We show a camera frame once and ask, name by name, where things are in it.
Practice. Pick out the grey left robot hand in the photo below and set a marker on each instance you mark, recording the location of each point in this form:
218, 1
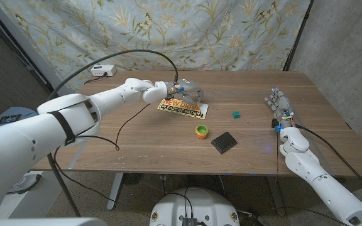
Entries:
188, 88

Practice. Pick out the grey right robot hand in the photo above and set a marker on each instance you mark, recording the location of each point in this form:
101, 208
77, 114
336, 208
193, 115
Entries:
282, 103

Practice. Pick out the yellow bumper sticker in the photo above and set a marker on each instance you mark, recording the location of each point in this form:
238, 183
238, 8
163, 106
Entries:
181, 110

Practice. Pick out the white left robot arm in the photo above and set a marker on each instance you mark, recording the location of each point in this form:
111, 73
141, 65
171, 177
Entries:
27, 141

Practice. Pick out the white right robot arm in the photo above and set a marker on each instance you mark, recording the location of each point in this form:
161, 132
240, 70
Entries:
322, 185

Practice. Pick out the orange cup green inside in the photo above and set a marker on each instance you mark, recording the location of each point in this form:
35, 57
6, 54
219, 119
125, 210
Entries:
201, 132

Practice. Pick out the white power strip box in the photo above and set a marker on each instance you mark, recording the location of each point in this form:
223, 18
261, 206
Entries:
104, 70

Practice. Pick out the small green cube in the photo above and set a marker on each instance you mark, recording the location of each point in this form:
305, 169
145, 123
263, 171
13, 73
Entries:
236, 115

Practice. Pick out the black square textured pad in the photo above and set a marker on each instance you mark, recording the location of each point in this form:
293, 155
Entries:
224, 142

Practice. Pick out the black backdrop stand pole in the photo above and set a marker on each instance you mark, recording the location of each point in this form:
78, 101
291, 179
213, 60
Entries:
297, 37

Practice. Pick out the floral printed backdrop cloth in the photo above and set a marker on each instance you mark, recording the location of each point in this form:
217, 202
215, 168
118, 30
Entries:
231, 31

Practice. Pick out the grey metal table leg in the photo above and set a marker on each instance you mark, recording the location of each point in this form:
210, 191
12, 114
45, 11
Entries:
115, 191
276, 197

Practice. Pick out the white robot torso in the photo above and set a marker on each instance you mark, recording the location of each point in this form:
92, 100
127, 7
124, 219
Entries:
200, 204

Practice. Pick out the black power adapter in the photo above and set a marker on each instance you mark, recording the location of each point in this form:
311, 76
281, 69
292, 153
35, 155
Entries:
256, 219

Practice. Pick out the blue stool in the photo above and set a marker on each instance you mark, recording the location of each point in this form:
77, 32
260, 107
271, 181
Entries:
27, 112

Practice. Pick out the black flat device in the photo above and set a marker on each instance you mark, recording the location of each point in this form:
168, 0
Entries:
9, 119

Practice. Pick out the grey sneaker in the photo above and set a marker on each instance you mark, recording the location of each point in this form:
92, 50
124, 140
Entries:
24, 183

